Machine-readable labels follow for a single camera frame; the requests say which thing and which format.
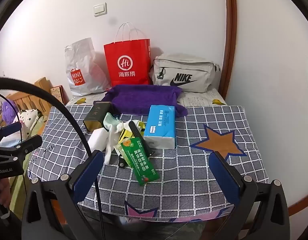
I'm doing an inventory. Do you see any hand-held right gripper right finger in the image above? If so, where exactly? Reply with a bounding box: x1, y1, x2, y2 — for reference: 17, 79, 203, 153
209, 151, 291, 240

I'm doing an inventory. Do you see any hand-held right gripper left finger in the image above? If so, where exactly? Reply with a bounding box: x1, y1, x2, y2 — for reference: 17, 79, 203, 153
21, 149, 105, 240

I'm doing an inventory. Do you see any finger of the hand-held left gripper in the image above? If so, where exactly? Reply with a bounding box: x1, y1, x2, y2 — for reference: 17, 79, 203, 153
9, 134, 43, 159
0, 122, 22, 143

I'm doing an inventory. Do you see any small white box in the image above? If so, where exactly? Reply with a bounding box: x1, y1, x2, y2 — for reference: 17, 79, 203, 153
89, 127, 110, 152

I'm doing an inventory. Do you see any green snack packet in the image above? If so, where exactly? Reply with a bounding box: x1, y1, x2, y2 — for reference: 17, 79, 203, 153
120, 137, 160, 187

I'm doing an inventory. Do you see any purple towel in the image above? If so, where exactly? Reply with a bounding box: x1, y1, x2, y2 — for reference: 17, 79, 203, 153
102, 84, 187, 117

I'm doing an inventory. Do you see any person's left hand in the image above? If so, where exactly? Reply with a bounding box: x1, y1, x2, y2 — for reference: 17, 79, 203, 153
0, 179, 13, 209

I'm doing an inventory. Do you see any purple plush toy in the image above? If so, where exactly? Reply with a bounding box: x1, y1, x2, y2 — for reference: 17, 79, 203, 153
1, 100, 19, 128

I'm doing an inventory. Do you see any white dotted pillow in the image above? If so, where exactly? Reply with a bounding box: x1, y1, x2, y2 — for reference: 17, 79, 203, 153
19, 109, 40, 140

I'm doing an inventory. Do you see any grey checked tablecloth with stars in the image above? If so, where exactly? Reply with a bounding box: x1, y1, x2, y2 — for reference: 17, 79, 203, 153
29, 105, 270, 223

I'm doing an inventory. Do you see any wooden bed headboard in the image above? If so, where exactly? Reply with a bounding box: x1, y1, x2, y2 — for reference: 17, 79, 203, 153
6, 77, 67, 120

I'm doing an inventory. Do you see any dark green tin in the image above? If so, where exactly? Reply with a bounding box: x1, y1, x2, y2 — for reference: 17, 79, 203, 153
83, 101, 113, 132

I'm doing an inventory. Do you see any patterned flat box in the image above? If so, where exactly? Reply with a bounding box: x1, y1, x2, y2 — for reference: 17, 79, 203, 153
50, 85, 65, 104

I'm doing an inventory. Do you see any white fruit print sheet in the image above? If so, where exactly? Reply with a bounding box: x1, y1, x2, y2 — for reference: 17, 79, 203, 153
65, 89, 227, 107

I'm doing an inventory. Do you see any blue tissue pack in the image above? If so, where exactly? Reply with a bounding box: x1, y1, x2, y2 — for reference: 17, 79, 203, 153
143, 105, 176, 150

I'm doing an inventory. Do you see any white plastic shopping bag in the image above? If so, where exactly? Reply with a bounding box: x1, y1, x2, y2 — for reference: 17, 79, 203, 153
64, 37, 112, 97

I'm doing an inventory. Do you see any light grey waist bag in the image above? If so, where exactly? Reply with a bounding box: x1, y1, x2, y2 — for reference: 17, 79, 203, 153
149, 53, 221, 93

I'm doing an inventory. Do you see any red paper bag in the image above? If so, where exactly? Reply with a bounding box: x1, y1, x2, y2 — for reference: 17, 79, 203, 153
104, 22, 151, 87

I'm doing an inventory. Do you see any thin black cable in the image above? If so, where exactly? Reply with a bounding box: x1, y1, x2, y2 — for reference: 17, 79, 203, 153
96, 176, 104, 240

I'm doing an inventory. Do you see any thick black cable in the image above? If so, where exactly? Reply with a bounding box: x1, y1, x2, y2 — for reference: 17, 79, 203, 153
0, 77, 94, 157

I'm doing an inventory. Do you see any brown wooden door frame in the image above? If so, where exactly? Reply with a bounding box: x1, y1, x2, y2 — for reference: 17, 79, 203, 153
220, 0, 238, 104

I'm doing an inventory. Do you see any white light switch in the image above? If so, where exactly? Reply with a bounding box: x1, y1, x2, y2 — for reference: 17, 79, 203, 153
93, 2, 107, 17

